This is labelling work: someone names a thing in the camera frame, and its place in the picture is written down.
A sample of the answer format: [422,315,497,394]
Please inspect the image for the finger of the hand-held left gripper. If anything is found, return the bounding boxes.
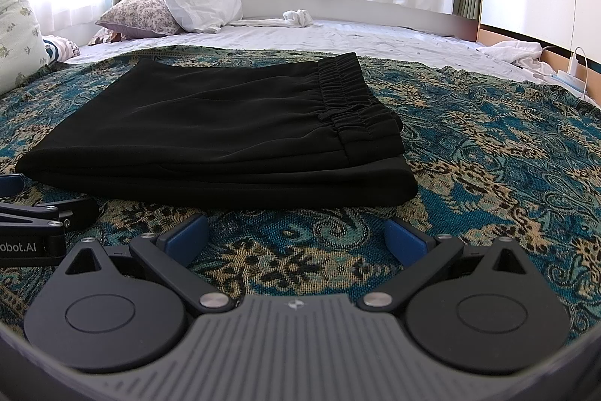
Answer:
[0,197,100,230]
[0,174,25,196]

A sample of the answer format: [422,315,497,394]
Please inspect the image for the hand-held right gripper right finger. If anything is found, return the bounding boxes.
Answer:
[357,217,541,313]

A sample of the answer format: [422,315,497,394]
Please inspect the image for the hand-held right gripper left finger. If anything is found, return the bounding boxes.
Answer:
[54,214,232,315]

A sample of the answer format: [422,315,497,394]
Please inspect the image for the black pants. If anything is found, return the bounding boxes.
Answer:
[15,51,418,210]

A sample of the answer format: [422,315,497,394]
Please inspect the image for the teal patterned blanket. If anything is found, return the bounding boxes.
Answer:
[0,45,601,345]

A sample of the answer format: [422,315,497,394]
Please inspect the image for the striped patterned cloth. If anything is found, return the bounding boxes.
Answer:
[41,33,82,64]

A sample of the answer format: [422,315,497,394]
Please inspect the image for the pale green-print pillow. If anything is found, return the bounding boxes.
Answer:
[0,0,51,97]

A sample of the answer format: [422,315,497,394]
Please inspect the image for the pale bed sheet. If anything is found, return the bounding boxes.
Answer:
[61,18,557,83]

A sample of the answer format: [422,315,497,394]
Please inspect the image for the floral pillow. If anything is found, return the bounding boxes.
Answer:
[89,0,183,47]

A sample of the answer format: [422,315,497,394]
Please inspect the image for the crumpled white cloth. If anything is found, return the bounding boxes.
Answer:
[478,38,546,69]

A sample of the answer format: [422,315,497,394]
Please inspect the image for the light blue face mask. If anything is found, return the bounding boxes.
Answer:
[550,70,589,92]

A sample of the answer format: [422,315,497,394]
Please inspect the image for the bed frame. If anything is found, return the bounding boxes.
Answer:
[239,0,480,41]

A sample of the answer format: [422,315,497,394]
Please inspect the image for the white cable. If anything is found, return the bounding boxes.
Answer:
[540,45,598,106]

